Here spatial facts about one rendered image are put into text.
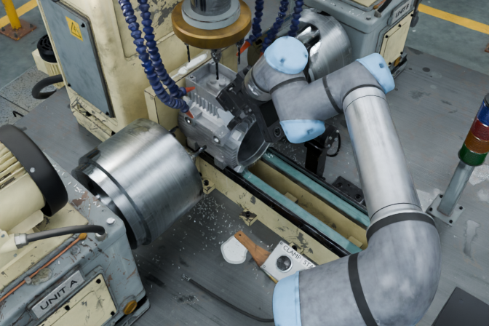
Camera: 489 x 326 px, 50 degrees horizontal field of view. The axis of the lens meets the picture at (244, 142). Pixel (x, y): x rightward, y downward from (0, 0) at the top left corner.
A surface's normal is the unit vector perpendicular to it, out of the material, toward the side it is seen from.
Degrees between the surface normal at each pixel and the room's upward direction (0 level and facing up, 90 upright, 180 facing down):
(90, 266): 89
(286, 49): 30
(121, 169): 13
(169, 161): 36
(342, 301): 41
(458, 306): 45
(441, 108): 0
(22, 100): 0
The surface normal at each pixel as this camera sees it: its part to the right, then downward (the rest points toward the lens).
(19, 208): 0.73, 0.37
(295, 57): 0.37, -0.33
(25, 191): 0.69, 0.20
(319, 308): -0.47, -0.22
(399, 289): 0.01, -0.19
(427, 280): 0.50, -0.12
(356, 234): -0.67, 0.55
